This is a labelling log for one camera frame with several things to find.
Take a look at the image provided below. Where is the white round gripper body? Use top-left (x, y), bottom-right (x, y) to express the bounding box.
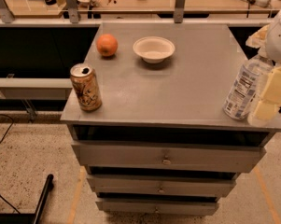
top-left (265, 10), bottom-right (281, 63)

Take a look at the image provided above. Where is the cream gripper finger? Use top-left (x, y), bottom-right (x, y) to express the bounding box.
top-left (247, 64), bottom-right (281, 126)
top-left (246, 25), bottom-right (269, 49)

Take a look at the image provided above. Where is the clear plastic water bottle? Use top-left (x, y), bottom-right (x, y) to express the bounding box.
top-left (223, 48), bottom-right (274, 119)

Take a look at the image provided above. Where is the orange drink can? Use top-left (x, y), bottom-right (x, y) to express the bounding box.
top-left (70, 63), bottom-right (102, 111)

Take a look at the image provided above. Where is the white paper bowl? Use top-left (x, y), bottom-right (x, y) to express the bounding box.
top-left (133, 36), bottom-right (176, 63)

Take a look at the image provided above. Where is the grey drawer cabinet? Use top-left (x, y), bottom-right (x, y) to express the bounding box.
top-left (62, 22), bottom-right (281, 216)

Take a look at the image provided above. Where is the orange fruit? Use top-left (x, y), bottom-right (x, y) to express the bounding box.
top-left (96, 34), bottom-right (118, 57)

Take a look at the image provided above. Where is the grey metal railing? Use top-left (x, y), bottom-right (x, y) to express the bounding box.
top-left (0, 0), bottom-right (281, 27)

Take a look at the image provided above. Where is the black metal stand leg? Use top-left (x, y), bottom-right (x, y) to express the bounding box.
top-left (0, 174), bottom-right (54, 224)

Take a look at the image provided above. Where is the black floor cable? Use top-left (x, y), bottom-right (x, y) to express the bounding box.
top-left (0, 109), bottom-right (21, 215)

